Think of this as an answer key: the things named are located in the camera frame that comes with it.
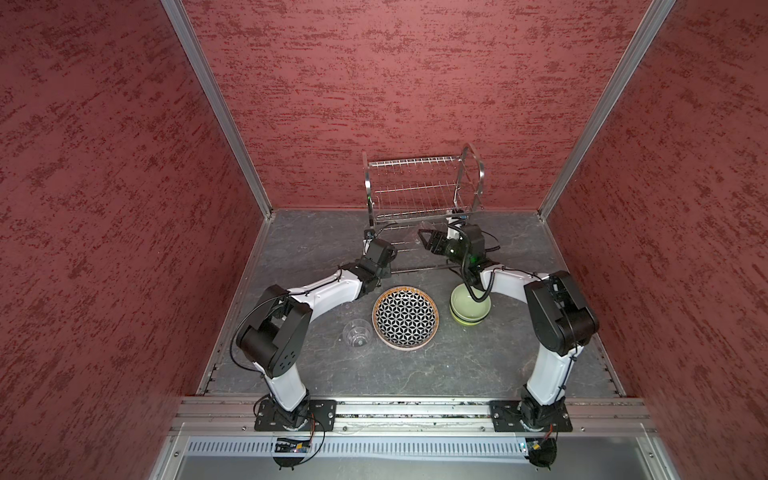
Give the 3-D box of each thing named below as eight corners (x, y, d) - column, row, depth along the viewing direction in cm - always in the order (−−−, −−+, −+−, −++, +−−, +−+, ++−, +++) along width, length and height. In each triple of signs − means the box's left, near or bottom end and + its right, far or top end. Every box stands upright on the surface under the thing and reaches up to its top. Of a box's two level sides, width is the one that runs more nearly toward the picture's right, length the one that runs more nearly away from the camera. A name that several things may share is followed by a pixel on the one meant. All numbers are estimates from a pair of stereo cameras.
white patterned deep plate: (372, 350, 87) (371, 345, 83) (374, 291, 99) (374, 285, 96) (440, 350, 87) (442, 345, 83) (434, 292, 99) (435, 285, 96)
